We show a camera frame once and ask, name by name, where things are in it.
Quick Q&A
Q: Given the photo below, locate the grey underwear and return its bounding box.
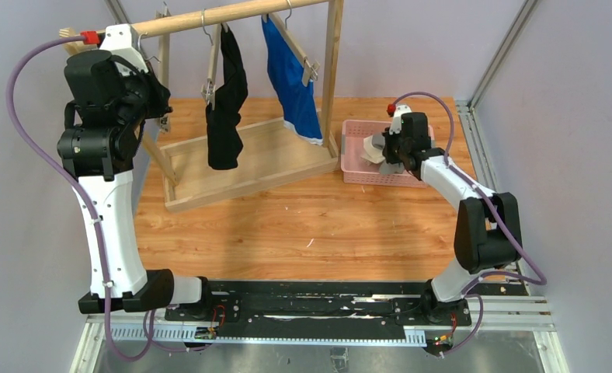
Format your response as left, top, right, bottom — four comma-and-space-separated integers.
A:
361, 134, 405, 175

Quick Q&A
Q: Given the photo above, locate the wooden hanger of grey underwear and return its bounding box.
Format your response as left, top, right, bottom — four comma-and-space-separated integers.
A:
145, 33, 171, 133

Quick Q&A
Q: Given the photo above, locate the wooden hanger of black underwear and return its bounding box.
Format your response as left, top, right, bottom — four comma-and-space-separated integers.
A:
201, 22, 228, 109

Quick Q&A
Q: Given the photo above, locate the black underwear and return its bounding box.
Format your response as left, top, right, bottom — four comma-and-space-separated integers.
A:
205, 29, 248, 170

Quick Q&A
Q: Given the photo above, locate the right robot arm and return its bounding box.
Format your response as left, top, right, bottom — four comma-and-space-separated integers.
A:
382, 110, 521, 322

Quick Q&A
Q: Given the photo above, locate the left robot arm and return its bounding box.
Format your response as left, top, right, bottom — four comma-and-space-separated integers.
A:
57, 50, 214, 316

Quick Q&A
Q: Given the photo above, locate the blue underwear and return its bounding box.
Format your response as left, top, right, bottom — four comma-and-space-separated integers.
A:
261, 17, 323, 145

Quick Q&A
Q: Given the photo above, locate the wooden hanger of blue underwear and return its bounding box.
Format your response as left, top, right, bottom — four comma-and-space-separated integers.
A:
262, 0, 320, 86

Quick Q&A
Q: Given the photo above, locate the pink plastic basket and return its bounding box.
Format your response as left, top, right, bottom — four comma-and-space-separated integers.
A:
340, 120, 427, 188

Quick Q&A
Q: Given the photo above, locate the wooden clothes rack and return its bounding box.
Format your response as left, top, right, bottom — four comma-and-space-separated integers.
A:
68, 1, 343, 213

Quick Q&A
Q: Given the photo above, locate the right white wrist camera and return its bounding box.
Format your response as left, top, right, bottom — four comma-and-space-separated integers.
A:
387, 103, 412, 134

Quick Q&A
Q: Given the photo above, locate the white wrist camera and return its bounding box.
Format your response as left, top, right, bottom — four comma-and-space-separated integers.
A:
387, 103, 412, 134
99, 23, 149, 73

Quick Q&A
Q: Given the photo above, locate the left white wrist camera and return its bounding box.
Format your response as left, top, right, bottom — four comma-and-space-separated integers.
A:
99, 23, 149, 73

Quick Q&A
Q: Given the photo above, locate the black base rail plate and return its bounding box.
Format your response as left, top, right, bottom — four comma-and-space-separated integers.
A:
165, 281, 471, 341

